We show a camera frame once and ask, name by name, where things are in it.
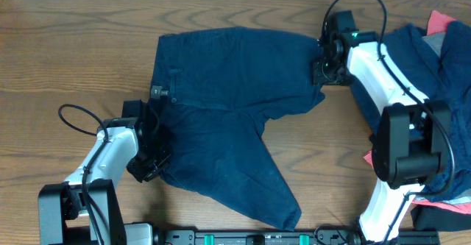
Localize navy blue shorts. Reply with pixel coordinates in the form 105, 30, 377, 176
149, 27, 325, 231

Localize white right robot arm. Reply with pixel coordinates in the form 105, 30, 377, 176
312, 29, 454, 244

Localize black garment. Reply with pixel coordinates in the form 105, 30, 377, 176
411, 205, 471, 232

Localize red garment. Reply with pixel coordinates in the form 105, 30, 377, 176
384, 10, 470, 214

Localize grey garment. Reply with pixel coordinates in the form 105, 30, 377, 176
422, 32, 470, 205

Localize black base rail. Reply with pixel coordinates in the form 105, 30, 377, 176
124, 222, 441, 245

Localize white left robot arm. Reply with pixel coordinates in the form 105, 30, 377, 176
38, 100, 171, 244

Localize navy blue garment pile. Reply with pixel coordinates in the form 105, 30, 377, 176
347, 21, 470, 202

